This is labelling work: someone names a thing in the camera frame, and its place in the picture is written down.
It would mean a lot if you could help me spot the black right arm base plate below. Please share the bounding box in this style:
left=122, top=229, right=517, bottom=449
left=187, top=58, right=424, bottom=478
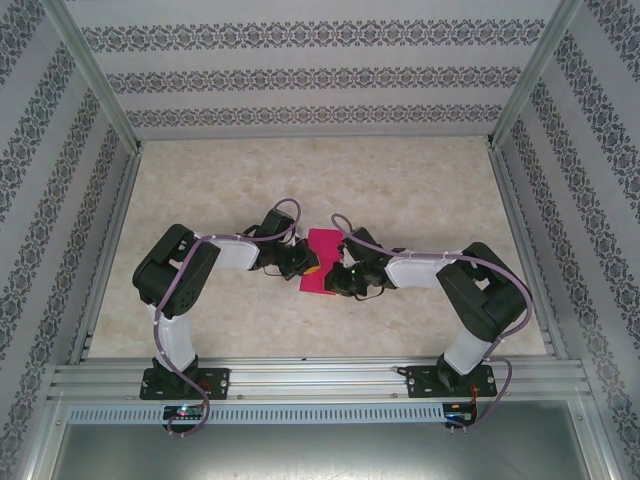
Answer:
left=403, top=363, right=497, bottom=400

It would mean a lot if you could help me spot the grey metal sheet panel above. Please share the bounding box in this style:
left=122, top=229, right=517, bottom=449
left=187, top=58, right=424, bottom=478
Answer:
left=49, top=423, right=591, bottom=480

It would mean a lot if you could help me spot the aluminium frame post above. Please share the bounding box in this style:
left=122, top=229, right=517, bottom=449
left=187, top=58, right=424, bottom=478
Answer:
left=42, top=0, right=145, bottom=154
left=485, top=0, right=585, bottom=151

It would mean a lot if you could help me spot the aluminium side rail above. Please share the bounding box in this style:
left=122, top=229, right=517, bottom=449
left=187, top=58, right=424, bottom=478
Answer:
left=487, top=147, right=570, bottom=360
left=67, top=149, right=145, bottom=365

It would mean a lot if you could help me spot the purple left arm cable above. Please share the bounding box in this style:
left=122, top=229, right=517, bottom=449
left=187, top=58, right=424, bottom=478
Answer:
left=153, top=198, right=301, bottom=439

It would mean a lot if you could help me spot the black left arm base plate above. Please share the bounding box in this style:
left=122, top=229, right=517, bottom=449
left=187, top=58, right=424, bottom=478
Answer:
left=139, top=367, right=232, bottom=401

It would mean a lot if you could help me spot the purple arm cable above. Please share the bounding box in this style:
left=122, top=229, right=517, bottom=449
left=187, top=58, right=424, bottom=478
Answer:
left=330, top=213, right=532, bottom=434
left=153, top=198, right=301, bottom=439

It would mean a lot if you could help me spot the pink paper sheet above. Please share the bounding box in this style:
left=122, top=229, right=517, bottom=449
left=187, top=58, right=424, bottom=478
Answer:
left=298, top=227, right=346, bottom=299

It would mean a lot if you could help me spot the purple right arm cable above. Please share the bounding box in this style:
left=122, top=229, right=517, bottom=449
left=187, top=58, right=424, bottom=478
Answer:
left=330, top=213, right=532, bottom=434

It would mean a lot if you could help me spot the slotted grey cable duct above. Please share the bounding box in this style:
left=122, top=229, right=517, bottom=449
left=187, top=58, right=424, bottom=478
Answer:
left=67, top=403, right=446, bottom=424

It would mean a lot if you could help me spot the aluminium mounting rail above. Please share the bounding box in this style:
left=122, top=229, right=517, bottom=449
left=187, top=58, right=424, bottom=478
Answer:
left=47, top=355, right=594, bottom=401

